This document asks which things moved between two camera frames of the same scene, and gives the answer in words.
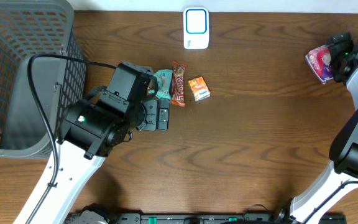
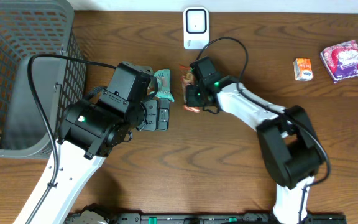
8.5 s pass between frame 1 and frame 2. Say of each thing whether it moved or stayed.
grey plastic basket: stayed
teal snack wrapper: stayed
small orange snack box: moved
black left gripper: stayed
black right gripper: moved
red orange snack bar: moved
